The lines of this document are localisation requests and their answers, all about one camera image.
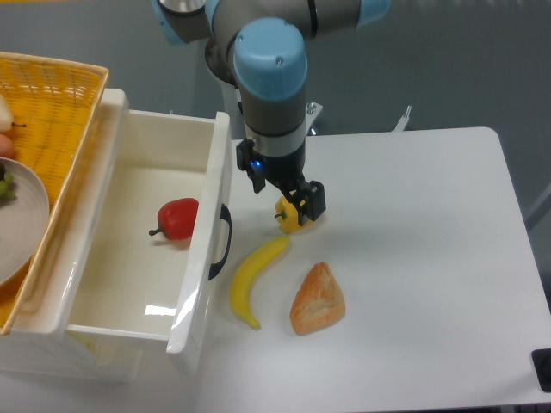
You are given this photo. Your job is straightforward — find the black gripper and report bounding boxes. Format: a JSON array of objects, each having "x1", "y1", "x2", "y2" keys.
[{"x1": 236, "y1": 139, "x2": 325, "y2": 225}]

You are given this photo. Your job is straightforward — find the white drawer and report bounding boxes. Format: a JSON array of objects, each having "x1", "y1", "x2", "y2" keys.
[{"x1": 68, "y1": 111, "x2": 232, "y2": 356}]

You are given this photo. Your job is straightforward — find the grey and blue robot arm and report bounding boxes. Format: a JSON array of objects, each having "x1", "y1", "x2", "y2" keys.
[{"x1": 152, "y1": 1, "x2": 391, "y2": 225}]

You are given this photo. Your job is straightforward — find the white drawer cabinet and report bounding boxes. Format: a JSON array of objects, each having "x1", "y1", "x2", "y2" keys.
[{"x1": 1, "y1": 89, "x2": 201, "y2": 381}]

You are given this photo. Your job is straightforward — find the yellow bell pepper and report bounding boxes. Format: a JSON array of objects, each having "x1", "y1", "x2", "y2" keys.
[{"x1": 275, "y1": 196, "x2": 315, "y2": 234}]

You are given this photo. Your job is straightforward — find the red bell pepper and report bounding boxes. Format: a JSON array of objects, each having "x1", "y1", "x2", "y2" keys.
[{"x1": 148, "y1": 198, "x2": 199, "y2": 241}]

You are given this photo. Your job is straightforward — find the yellow banana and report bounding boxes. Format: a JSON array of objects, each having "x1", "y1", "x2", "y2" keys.
[{"x1": 229, "y1": 236, "x2": 290, "y2": 330}]

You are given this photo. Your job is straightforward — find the golden pastry bread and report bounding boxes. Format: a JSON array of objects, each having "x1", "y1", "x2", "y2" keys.
[{"x1": 289, "y1": 262, "x2": 346, "y2": 336}]

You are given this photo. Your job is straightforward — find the yellow woven basket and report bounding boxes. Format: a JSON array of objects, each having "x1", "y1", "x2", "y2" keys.
[{"x1": 1, "y1": 52, "x2": 109, "y2": 335}]

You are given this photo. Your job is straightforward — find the grey plate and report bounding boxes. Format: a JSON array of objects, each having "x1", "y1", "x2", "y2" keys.
[{"x1": 1, "y1": 157, "x2": 50, "y2": 284}]

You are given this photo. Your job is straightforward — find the green grapes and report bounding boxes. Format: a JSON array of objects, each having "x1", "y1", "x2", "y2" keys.
[{"x1": 0, "y1": 172, "x2": 16, "y2": 202}]

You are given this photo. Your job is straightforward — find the peach fruit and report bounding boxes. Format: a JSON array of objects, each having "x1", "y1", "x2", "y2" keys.
[{"x1": 0, "y1": 133, "x2": 15, "y2": 158}]

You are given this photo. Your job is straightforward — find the white pear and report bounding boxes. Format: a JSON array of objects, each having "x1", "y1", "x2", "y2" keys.
[{"x1": 0, "y1": 95, "x2": 27, "y2": 133}]

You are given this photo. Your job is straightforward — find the black object at table corner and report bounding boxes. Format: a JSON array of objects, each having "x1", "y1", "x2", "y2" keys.
[{"x1": 531, "y1": 348, "x2": 551, "y2": 393}]

